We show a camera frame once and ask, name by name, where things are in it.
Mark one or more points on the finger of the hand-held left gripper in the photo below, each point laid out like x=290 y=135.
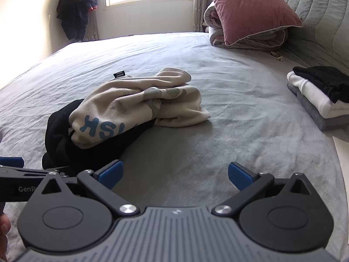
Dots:
x=27 y=172
x=11 y=162

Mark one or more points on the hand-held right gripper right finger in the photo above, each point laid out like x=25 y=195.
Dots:
x=240 y=176

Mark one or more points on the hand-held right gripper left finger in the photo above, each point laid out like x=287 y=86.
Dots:
x=110 y=174

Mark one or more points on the beige printed shirt black sleeves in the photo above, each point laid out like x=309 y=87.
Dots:
x=122 y=109

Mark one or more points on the person's left hand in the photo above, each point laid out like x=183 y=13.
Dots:
x=4 y=232

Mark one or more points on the bed with grey sheet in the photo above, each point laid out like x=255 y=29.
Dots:
x=231 y=120

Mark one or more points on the grey folded garment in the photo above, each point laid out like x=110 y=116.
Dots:
x=313 y=117

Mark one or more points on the white folded garment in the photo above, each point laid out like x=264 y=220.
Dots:
x=310 y=95

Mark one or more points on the small brown object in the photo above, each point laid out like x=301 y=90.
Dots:
x=276 y=56

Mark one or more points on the folded grey pink quilt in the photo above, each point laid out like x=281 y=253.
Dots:
x=218 y=30

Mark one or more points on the dark hanging jacket red trim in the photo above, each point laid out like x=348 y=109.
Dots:
x=76 y=8

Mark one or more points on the pink pillow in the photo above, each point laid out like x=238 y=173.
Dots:
x=245 y=8

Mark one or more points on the grey curtain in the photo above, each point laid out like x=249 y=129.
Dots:
x=200 y=5

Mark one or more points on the grey quilted headboard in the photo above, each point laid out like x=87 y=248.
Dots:
x=319 y=13

